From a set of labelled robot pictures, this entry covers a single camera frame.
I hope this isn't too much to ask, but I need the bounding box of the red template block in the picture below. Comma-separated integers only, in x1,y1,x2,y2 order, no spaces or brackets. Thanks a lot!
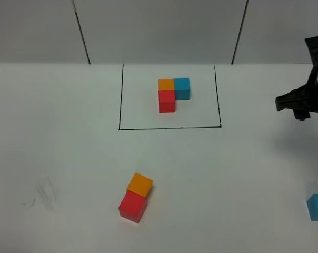
158,90,176,113

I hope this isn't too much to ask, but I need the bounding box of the orange template block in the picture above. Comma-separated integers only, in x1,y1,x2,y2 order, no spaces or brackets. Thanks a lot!
158,79,175,91

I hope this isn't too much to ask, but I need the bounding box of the blue template block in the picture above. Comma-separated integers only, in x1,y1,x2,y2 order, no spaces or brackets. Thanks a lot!
174,77,191,100

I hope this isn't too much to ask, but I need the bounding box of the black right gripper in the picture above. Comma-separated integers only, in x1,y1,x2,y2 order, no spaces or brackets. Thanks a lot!
275,65,318,121

